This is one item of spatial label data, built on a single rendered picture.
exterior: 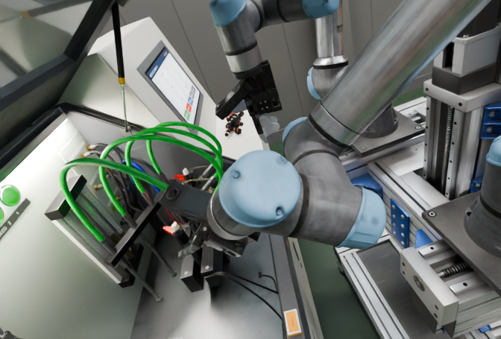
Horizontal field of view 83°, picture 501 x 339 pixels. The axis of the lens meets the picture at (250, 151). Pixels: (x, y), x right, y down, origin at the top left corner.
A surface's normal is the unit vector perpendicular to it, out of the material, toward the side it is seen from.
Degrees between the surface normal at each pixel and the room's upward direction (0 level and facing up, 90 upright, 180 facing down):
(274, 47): 90
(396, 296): 0
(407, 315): 0
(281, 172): 45
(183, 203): 17
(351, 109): 71
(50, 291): 90
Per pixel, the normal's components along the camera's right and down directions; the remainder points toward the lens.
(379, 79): -0.33, 0.33
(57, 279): 0.95, -0.29
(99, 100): 0.07, 0.55
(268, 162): 0.27, -0.40
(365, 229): 0.21, 0.17
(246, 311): -0.30, -0.78
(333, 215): 0.21, -0.04
